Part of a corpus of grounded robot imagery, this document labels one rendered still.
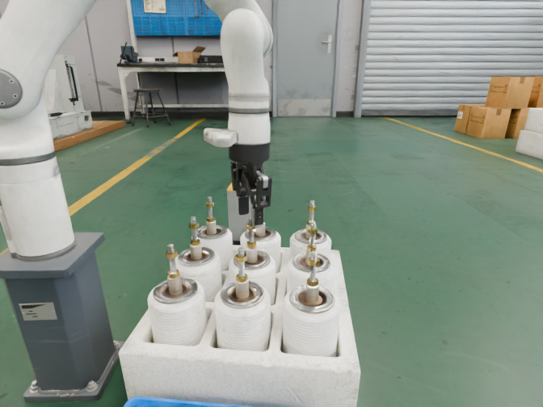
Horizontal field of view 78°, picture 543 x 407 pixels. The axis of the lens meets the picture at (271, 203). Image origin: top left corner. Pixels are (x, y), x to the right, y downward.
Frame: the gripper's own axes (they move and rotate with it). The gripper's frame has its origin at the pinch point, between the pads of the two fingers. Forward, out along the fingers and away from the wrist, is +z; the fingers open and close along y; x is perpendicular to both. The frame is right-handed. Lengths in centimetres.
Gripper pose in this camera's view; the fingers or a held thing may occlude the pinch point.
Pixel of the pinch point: (250, 213)
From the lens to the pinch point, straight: 65.8
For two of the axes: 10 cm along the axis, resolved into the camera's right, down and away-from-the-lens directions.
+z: -0.1, 9.4, 3.4
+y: -4.6, -3.1, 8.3
